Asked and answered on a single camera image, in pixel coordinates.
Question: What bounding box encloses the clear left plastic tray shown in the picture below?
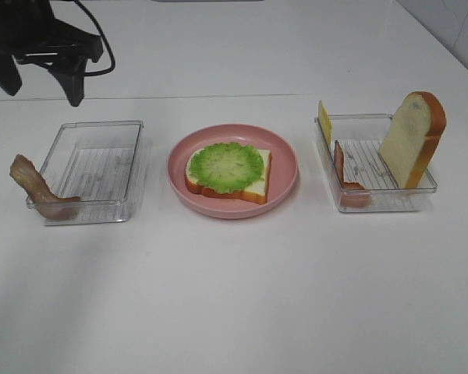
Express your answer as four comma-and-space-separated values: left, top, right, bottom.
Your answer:
26, 120, 151, 226

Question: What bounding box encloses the yellow cheese slice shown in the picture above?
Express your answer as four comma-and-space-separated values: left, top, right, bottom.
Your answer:
317, 101, 332, 146

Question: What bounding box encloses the clear right plastic tray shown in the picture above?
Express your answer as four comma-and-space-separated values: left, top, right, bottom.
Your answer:
314, 114, 437, 213

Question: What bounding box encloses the pink round plate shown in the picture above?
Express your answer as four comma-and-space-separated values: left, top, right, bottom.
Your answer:
167, 124, 299, 219

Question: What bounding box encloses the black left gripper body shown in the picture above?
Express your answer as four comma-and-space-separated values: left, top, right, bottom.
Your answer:
0, 1, 103, 66

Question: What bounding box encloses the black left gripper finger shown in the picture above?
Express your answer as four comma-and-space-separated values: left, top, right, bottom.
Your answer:
0, 55, 22, 96
48, 58, 87, 107

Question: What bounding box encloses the bread slice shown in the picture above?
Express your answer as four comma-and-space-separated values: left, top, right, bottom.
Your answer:
380, 91, 446, 189
185, 149, 272, 204

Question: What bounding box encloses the green lettuce leaf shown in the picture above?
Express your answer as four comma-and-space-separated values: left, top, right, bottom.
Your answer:
186, 142, 264, 194

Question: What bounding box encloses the clear plastic tray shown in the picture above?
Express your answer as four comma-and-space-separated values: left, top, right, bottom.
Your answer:
314, 114, 437, 213
26, 120, 151, 226

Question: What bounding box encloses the bacon strip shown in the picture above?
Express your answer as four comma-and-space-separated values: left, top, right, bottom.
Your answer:
9, 154, 80, 221
334, 140, 371, 208

